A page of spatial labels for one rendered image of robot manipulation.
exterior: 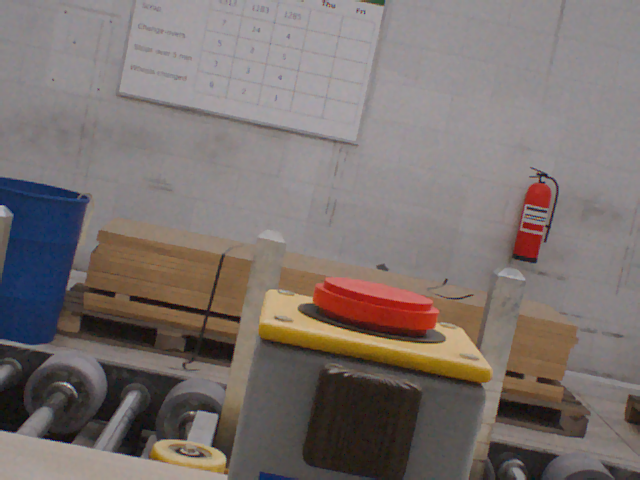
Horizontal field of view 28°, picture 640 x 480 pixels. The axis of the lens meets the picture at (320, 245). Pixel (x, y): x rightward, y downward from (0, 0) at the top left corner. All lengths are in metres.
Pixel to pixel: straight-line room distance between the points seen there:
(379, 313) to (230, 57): 7.16
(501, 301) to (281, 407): 1.14
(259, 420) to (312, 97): 7.16
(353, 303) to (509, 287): 1.12
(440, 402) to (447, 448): 0.01
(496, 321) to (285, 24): 6.10
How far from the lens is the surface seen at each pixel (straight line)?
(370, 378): 0.37
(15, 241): 5.94
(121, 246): 6.32
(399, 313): 0.39
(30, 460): 1.30
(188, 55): 7.56
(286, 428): 0.38
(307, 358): 0.38
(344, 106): 7.53
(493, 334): 1.51
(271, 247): 1.48
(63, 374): 1.95
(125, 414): 1.87
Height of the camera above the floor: 1.28
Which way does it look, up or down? 5 degrees down
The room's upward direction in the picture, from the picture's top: 12 degrees clockwise
